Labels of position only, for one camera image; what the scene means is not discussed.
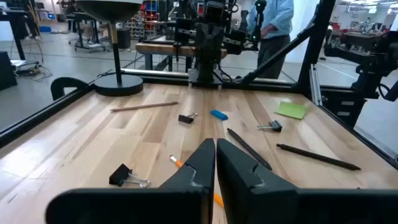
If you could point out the shelf with coloured bins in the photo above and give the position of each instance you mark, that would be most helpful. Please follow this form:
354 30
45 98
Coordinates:
150 15

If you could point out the orange pencil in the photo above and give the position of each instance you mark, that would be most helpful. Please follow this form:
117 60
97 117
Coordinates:
175 160

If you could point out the black binder clip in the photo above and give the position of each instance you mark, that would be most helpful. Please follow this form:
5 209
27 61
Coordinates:
276 125
185 118
119 175

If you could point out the black trash bin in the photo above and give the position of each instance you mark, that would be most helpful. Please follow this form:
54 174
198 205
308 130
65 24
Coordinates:
124 39

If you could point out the black box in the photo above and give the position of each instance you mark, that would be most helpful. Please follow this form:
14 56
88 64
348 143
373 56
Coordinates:
6 71

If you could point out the black rolling cart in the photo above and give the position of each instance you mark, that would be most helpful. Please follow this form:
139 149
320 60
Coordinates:
84 17

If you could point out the silver aluminium bar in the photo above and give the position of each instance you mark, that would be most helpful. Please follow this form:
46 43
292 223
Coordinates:
315 85

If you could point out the wooden background table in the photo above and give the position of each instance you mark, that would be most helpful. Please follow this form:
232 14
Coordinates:
161 49

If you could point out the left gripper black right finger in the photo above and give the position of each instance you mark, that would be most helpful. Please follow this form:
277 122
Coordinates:
245 180

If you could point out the person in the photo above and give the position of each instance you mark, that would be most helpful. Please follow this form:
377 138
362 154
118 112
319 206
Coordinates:
273 18

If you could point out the blue eraser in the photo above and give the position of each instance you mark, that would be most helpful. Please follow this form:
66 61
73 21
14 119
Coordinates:
219 115

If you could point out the green sticky note pad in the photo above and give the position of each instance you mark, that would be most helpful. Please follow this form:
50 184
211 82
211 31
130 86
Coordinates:
292 110

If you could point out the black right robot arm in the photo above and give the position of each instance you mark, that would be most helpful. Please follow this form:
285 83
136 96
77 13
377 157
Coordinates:
205 73

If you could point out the black background robot arm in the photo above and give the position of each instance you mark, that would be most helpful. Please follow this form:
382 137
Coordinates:
373 62

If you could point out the white globe table lamp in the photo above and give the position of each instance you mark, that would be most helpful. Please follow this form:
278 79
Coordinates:
118 85

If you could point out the natural wood pencil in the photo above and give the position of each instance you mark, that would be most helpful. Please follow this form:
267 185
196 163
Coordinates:
143 106

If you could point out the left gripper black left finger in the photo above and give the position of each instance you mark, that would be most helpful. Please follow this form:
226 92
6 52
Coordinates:
205 168

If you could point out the black pen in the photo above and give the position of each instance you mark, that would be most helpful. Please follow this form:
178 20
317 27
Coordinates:
317 156
248 148

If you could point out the black aluminium table frame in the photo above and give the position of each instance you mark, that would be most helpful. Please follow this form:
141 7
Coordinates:
40 116

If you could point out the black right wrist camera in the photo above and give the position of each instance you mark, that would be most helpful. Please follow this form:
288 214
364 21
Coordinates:
214 12

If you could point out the black frame bracket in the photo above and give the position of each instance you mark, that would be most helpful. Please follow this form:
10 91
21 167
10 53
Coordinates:
66 81

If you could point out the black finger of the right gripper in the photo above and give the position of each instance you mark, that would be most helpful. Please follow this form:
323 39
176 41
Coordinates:
216 40
203 40

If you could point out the black background table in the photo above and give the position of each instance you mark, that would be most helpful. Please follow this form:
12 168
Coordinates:
9 15

